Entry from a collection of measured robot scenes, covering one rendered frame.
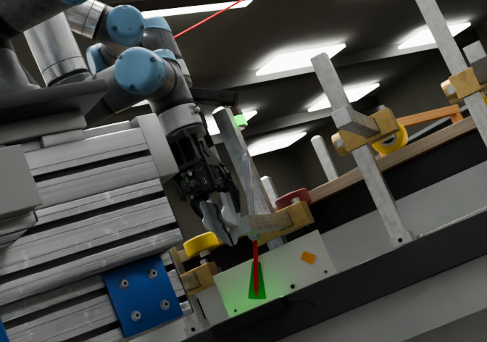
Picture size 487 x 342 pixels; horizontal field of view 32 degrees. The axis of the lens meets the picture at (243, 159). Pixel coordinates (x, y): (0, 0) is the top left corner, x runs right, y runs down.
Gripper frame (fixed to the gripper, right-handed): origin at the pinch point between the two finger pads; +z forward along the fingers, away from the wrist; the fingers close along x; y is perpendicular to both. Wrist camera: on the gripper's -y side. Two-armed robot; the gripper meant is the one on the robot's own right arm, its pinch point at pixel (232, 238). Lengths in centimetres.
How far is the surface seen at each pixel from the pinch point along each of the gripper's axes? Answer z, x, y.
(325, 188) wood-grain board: -7, 7, -52
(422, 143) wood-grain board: -7, 32, -52
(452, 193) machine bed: 6, 33, -57
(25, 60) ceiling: -263, -284, -485
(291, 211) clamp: -3.3, 2.6, -34.4
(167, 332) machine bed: 9, -46, -57
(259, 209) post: -6.6, -4.2, -35.2
